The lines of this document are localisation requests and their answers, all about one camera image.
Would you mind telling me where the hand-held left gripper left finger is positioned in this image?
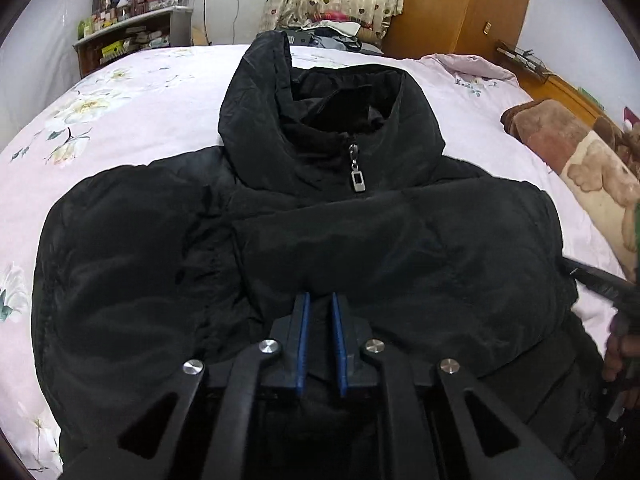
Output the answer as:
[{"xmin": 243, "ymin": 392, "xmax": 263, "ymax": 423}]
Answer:
[{"xmin": 61, "ymin": 292, "xmax": 314, "ymax": 480}]

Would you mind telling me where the wooden wardrobe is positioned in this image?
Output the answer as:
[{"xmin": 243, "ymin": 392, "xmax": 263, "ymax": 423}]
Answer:
[{"xmin": 382, "ymin": 0, "xmax": 536, "ymax": 61}]

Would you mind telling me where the wooden headboard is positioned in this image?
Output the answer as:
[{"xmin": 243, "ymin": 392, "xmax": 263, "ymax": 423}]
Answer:
[{"xmin": 520, "ymin": 71, "xmax": 626, "ymax": 127}]

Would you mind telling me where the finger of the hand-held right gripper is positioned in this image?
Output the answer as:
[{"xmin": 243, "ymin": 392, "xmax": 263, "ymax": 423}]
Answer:
[{"xmin": 562, "ymin": 257, "xmax": 640, "ymax": 307}]

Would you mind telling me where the brown bear print blanket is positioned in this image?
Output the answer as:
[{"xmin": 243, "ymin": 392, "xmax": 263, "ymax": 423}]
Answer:
[{"xmin": 501, "ymin": 99, "xmax": 640, "ymax": 281}]

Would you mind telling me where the pile of clothes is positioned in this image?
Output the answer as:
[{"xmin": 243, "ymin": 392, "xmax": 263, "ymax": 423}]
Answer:
[{"xmin": 280, "ymin": 7, "xmax": 386, "ymax": 56}]

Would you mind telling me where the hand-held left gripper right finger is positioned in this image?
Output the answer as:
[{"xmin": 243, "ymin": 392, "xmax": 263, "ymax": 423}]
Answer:
[{"xmin": 331, "ymin": 293, "xmax": 577, "ymax": 480}]

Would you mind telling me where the black wire rack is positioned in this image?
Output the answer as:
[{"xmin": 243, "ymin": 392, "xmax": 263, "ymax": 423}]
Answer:
[{"xmin": 496, "ymin": 40, "xmax": 548, "ymax": 83}]

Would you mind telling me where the bed with floral sheet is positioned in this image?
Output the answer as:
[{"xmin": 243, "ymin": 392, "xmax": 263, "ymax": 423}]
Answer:
[{"xmin": 0, "ymin": 42, "xmax": 636, "ymax": 476}]

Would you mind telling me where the cluttered grey shelf unit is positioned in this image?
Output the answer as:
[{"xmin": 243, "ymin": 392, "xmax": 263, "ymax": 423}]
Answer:
[{"xmin": 73, "ymin": 6, "xmax": 193, "ymax": 80}]

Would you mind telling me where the black padded jacket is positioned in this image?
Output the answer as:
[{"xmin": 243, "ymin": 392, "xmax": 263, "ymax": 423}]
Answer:
[{"xmin": 30, "ymin": 30, "xmax": 621, "ymax": 480}]

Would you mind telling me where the person's right hand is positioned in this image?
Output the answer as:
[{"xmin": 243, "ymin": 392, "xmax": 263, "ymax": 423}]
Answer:
[{"xmin": 602, "ymin": 332, "xmax": 640, "ymax": 386}]

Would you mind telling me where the white cabinet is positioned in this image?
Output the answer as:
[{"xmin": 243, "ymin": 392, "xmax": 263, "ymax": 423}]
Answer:
[{"xmin": 191, "ymin": 0, "xmax": 273, "ymax": 47}]

